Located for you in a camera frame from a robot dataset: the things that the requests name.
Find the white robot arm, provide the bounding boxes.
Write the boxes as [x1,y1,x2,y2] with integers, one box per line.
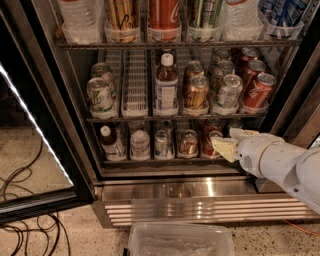
[209,128,320,213]

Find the green white can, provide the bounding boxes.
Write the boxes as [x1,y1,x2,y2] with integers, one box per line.
[87,78,113,113]
[91,62,115,92]

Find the front silver can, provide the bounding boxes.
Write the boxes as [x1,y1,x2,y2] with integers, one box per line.
[215,74,243,109]

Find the red can bottom shelf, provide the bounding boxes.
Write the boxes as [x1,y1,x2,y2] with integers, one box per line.
[202,131,223,157]

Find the clear plastic bin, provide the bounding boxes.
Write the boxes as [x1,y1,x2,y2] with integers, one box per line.
[123,222,235,256]

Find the front green white can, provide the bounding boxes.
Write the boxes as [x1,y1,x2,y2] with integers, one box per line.
[87,78,113,113]

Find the black floor cables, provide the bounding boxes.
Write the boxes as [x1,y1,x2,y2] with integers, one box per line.
[0,138,72,256]

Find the gold can bottom shelf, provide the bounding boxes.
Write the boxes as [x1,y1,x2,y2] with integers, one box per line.
[179,130,198,155]

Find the brown tea bottle bottom shelf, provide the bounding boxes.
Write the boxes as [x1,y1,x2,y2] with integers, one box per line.
[100,125,126,161]

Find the top shelf green can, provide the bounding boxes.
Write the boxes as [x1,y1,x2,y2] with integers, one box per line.
[186,0,222,42]

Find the clear water bottle bottom shelf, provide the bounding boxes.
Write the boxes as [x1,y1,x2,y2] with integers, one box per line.
[130,130,150,161]

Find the front gold can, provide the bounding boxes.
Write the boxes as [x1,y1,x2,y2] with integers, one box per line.
[184,75,209,110]

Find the top shelf right water bottle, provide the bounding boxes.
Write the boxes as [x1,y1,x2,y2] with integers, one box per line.
[222,0,262,41]

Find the rear gold can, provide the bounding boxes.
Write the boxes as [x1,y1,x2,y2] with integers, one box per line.
[184,60,204,82]

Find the rear silver can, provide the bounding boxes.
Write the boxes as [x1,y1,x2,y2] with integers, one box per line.
[210,49,231,66]

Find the brown tea bottle middle shelf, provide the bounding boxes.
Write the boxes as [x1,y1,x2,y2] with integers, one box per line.
[155,53,178,111]

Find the top shelf left water bottle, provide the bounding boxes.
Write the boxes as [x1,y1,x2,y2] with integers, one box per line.
[57,0,101,45]

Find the silver blue can bottom shelf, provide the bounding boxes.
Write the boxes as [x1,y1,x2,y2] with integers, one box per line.
[155,130,173,160]

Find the top shelf red coke can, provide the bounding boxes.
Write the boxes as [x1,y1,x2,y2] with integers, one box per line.
[148,0,180,42]

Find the stainless steel fridge body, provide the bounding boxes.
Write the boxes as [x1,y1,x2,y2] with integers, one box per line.
[34,0,319,228]

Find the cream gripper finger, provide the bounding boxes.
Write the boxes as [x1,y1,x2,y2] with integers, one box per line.
[211,137,238,163]
[229,128,258,140]

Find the open glass fridge door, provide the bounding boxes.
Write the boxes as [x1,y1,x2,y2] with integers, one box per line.
[0,0,94,224]

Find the brown tea bottle shelf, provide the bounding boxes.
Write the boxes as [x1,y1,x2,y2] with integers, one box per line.
[155,53,178,111]
[100,125,126,161]

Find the top shelf blue can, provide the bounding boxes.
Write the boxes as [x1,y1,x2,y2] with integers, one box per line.
[258,0,310,39]

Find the top shelf gold can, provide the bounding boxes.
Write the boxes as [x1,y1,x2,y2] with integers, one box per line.
[105,0,139,43]

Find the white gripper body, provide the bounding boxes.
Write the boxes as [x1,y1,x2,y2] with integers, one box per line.
[238,133,283,177]

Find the rear green white can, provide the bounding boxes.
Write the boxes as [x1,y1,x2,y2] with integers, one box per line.
[91,62,115,92]

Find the orange floor cable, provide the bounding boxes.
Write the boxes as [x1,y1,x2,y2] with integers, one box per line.
[283,219,320,238]

